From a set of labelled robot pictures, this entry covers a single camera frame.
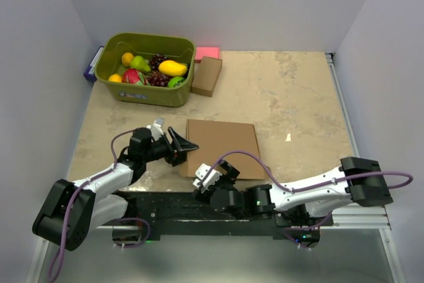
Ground small folded cardboard box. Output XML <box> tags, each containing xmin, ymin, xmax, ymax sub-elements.
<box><xmin>191</xmin><ymin>56</ymin><xmax>223</xmax><ymax>97</ymax></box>

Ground purple rectangular box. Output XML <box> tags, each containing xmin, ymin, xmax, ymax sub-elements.
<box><xmin>83</xmin><ymin>46</ymin><xmax>104</xmax><ymax>83</ymax></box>

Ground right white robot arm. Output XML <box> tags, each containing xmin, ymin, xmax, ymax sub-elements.
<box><xmin>193</xmin><ymin>156</ymin><xmax>393</xmax><ymax>225</ymax></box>

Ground purple grapes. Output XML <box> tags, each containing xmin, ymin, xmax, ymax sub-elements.
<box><xmin>148</xmin><ymin>54</ymin><xmax>169</xmax><ymax>71</ymax></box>
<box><xmin>147</xmin><ymin>71</ymin><xmax>172</xmax><ymax>87</ymax></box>

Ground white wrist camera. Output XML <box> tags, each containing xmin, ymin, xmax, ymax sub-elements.
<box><xmin>192</xmin><ymin>164</ymin><xmax>222</xmax><ymax>192</ymax></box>
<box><xmin>146</xmin><ymin>117</ymin><xmax>165</xmax><ymax>141</ymax></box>

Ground yellow mango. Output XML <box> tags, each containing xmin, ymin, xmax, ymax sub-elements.
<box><xmin>158</xmin><ymin>60</ymin><xmax>187</xmax><ymax>77</ymax></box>

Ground orange fruit front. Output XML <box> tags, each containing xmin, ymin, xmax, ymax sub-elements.
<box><xmin>108</xmin><ymin>74</ymin><xmax>123</xmax><ymax>83</ymax></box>

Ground large cardboard box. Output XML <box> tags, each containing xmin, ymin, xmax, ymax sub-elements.
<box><xmin>180</xmin><ymin>119</ymin><xmax>267</xmax><ymax>180</ymax></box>

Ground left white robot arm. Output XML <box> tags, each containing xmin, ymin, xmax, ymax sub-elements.
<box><xmin>32</xmin><ymin>125</ymin><xmax>199</xmax><ymax>251</ymax></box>

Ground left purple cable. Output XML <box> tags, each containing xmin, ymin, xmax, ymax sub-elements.
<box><xmin>48</xmin><ymin>129</ymin><xmax>136</xmax><ymax>281</ymax></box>

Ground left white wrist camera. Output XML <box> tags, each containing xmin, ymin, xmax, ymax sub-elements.
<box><xmin>146</xmin><ymin>117</ymin><xmax>165</xmax><ymax>141</ymax></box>

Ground green round fruit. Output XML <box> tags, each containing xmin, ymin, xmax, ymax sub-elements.
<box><xmin>168</xmin><ymin>77</ymin><xmax>186</xmax><ymax>88</ymax></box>

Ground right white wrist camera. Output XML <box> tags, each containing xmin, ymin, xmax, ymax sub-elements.
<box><xmin>192</xmin><ymin>164</ymin><xmax>222</xmax><ymax>192</ymax></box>

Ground purple grapes front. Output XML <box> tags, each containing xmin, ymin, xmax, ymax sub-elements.
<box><xmin>147</xmin><ymin>71</ymin><xmax>172</xmax><ymax>87</ymax></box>

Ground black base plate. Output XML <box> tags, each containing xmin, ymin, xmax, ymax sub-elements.
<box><xmin>107</xmin><ymin>187</ymin><xmax>333</xmax><ymax>247</ymax></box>

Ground olive green plastic bin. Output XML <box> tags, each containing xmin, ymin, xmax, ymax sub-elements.
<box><xmin>95</xmin><ymin>32</ymin><xmax>196</xmax><ymax>107</ymax></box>

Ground pink sticky note pad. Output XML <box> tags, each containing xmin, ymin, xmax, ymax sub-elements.
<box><xmin>194</xmin><ymin>46</ymin><xmax>221</xmax><ymax>63</ymax></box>

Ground orange fruit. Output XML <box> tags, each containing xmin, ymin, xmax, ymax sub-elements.
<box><xmin>121</xmin><ymin>52</ymin><xmax>134</xmax><ymax>68</ymax></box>
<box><xmin>108</xmin><ymin>74</ymin><xmax>123</xmax><ymax>83</ymax></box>

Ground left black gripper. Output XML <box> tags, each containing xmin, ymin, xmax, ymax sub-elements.
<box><xmin>142</xmin><ymin>127</ymin><xmax>198</xmax><ymax>166</ymax></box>

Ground orange fruit back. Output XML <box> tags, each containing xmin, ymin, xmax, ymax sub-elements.
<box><xmin>121</xmin><ymin>52</ymin><xmax>134</xmax><ymax>68</ymax></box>

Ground green pear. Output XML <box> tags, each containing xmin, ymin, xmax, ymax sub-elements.
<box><xmin>131</xmin><ymin>56</ymin><xmax>151</xmax><ymax>74</ymax></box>

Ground purple grapes back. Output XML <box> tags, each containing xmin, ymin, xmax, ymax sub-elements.
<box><xmin>148</xmin><ymin>54</ymin><xmax>169</xmax><ymax>71</ymax></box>

